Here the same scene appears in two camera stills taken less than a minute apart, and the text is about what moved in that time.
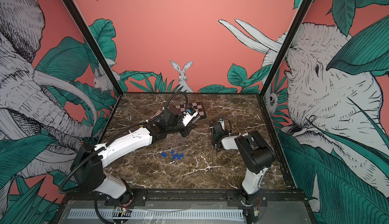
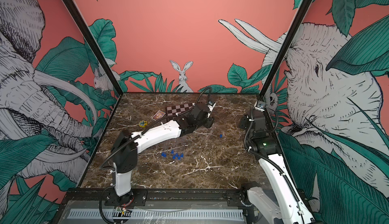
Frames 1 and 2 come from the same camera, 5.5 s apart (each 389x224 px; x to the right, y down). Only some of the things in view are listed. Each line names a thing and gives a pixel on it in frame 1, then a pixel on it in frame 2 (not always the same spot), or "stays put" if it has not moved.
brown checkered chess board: (197, 106) stays put
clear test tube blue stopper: (177, 147) stays put
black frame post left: (87, 33) stays put
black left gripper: (187, 129) to (209, 123)
